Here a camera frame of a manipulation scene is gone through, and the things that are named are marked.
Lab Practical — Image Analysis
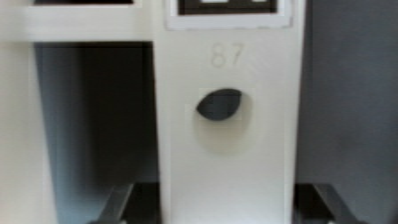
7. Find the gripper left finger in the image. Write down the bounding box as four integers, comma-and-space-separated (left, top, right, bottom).
89, 182, 160, 224

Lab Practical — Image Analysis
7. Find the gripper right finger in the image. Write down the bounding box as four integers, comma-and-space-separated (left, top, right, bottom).
293, 183, 368, 224

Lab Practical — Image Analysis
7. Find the white chair back frame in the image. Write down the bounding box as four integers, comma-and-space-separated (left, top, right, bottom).
0, 0, 306, 224

